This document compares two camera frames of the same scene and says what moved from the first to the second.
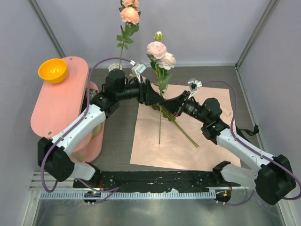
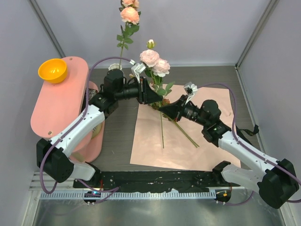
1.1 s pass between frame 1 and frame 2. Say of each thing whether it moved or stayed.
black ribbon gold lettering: stayed
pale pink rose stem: moved
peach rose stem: stayed
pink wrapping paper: stayed
